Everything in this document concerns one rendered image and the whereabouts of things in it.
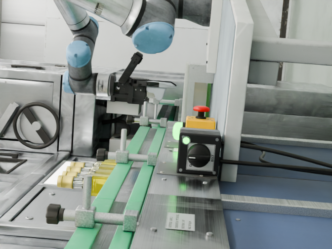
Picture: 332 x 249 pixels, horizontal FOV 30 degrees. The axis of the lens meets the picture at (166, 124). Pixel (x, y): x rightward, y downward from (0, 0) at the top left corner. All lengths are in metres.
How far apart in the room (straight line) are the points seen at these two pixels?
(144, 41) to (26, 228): 0.61
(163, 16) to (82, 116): 1.12
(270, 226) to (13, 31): 5.38
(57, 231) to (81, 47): 0.58
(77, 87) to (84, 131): 0.83
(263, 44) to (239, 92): 0.10
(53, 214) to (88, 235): 0.07
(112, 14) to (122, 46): 3.77
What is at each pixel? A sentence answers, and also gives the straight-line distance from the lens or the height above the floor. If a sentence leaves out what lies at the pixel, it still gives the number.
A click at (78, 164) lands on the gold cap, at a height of 1.14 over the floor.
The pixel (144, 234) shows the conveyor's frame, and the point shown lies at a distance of 0.82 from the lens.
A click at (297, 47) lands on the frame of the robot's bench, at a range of 1.21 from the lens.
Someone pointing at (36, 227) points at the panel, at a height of 1.20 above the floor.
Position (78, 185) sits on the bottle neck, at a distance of 1.71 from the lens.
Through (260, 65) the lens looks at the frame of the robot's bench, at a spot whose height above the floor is 0.69.
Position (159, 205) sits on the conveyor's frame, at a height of 0.85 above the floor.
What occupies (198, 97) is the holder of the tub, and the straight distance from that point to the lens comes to 1.95.
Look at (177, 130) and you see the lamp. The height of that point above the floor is 0.84.
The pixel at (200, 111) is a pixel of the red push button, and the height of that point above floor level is 0.79.
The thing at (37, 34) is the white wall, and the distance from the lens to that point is 6.15.
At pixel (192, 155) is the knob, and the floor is 0.81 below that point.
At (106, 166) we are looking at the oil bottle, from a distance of 1.81.
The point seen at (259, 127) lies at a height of 0.50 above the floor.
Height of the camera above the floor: 0.82
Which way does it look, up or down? 2 degrees up
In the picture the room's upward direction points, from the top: 85 degrees counter-clockwise
